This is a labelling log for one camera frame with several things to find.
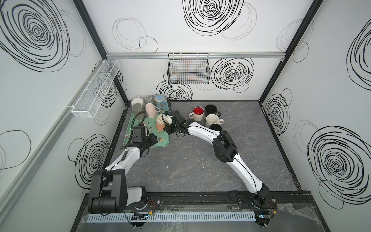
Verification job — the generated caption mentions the small grey mug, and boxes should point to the small grey mug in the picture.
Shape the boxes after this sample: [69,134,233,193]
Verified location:
[144,95,156,105]

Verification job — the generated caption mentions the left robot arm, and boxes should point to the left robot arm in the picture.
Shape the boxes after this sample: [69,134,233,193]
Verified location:
[88,125,157,216]

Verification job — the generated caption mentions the green floral tray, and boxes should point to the green floral tray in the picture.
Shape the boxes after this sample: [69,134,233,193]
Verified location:
[123,107,170,148]

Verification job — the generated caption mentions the tall grey mug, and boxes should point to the tall grey mug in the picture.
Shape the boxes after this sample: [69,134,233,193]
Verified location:
[131,103,143,115]

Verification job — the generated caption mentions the white ribbed mug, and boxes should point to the white ribbed mug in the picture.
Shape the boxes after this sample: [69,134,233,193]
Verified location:
[131,95,145,107]

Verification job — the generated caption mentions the white slotted cable duct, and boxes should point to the white slotted cable duct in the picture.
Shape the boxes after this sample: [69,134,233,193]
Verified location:
[87,211,256,223]

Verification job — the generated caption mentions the black speckled mug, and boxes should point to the black speckled mug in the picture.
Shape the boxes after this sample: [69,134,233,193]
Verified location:
[210,124,223,131]

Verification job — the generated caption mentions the white mug red inside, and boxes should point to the white mug red inside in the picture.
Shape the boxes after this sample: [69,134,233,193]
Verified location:
[189,107,205,122]

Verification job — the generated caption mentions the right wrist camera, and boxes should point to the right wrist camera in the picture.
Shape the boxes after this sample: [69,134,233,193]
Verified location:
[162,114,173,125]

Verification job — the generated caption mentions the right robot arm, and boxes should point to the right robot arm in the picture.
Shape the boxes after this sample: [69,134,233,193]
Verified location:
[159,110,273,208]

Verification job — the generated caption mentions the white wire shelf basket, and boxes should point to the white wire shelf basket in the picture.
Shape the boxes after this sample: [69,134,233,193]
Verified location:
[71,60,120,119]

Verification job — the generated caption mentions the blue butterfly mug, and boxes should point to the blue butterfly mug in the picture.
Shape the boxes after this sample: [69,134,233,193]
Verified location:
[154,94,169,112]

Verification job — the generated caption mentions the beige and salmon mug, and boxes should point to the beige and salmon mug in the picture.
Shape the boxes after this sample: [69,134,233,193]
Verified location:
[156,114,165,131]

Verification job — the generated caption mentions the pink mug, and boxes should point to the pink mug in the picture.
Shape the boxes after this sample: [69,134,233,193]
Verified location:
[145,103,161,119]

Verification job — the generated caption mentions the beige mug white handle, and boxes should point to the beige mug white handle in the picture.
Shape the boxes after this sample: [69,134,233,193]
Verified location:
[205,114,224,128]

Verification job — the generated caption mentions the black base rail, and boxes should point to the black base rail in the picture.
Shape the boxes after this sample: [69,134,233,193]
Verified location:
[140,190,314,207]

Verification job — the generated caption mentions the black wire basket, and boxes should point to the black wire basket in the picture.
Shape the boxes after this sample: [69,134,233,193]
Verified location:
[167,53,211,84]

